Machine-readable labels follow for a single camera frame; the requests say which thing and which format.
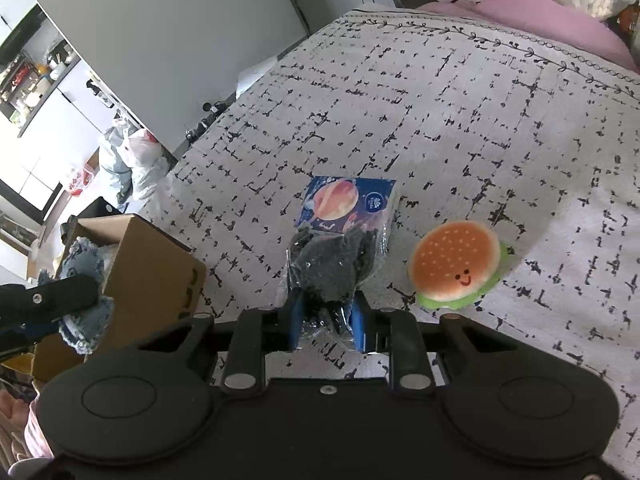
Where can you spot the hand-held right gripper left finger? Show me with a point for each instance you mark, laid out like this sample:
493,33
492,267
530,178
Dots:
297,310

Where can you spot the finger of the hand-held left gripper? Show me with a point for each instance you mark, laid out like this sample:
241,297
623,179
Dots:
50,297
35,332

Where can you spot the pink pillow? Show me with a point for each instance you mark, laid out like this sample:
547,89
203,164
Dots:
540,20

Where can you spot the small black items on floor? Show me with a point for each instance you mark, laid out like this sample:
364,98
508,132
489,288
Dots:
205,120

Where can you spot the burger plush toy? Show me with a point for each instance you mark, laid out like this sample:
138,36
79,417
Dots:
452,260

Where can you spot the black dice stool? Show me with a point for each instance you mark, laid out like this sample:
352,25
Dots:
97,208

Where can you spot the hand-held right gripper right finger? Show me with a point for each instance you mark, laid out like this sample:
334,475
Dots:
361,322

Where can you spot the blue denim cloth toy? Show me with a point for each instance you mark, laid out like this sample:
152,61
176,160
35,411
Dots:
87,320

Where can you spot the dark cloth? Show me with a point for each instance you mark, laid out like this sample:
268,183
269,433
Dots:
330,265

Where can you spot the red and white plastic bag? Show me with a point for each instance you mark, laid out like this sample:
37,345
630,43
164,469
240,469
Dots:
81,180

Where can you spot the white black-patterned blanket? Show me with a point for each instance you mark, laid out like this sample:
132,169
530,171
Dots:
450,135

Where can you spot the pale blue plastic bag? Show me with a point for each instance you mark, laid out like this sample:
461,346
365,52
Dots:
117,155

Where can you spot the pink striped clothing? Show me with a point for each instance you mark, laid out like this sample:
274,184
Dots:
37,430

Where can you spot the brown cardboard box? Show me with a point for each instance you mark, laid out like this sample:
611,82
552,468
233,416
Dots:
150,280

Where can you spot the kitchen counter cabinet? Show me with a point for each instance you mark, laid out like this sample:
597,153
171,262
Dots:
75,105

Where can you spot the blue printed tissue pack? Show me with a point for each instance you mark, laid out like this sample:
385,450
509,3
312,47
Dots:
345,202

